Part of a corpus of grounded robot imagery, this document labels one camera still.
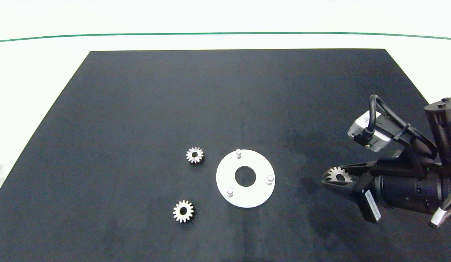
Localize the black camera cable loop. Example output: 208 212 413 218
358 95 439 160

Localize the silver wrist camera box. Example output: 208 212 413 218
347 111 393 153

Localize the thin green tape line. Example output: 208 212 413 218
0 32 451 43

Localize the round white plate with pins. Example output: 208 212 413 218
215 148 276 209

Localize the dark rectangular work mat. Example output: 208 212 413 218
0 48 451 262

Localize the small steel spur gear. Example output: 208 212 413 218
186 147 204 165
173 200 195 223
327 166 353 183

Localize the arm cable with tag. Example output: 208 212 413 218
428 171 451 230

